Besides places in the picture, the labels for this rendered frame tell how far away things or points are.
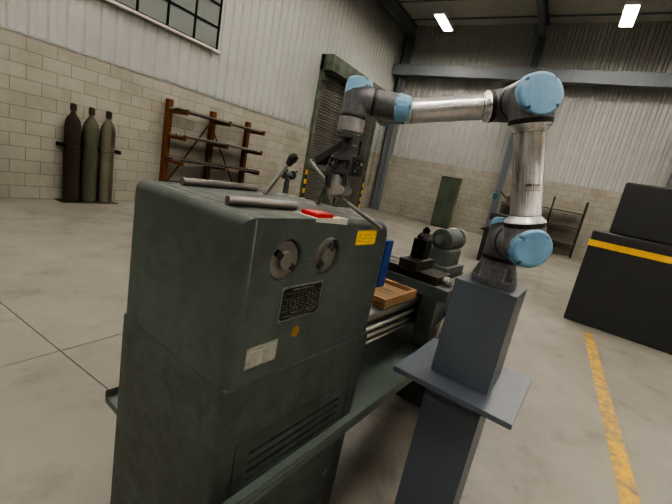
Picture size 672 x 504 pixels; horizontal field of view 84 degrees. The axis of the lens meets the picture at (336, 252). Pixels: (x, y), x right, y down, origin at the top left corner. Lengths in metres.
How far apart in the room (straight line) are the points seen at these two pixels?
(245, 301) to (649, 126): 15.49
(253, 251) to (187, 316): 0.26
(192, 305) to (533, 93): 1.02
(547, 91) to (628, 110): 14.73
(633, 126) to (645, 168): 1.40
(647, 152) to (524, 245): 14.66
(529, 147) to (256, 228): 0.79
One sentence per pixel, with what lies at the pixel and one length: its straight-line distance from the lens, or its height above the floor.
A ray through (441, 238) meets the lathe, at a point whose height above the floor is 1.09.
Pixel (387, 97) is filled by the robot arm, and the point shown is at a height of 1.60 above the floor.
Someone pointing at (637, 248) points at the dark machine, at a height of 1.14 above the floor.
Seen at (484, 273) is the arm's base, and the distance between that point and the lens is 1.34.
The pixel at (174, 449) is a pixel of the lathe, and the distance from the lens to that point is 1.15.
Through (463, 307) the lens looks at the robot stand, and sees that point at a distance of 1.35.
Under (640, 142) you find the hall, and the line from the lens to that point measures 15.79.
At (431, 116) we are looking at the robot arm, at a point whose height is 1.59.
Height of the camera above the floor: 1.38
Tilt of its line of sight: 12 degrees down
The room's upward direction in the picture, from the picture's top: 11 degrees clockwise
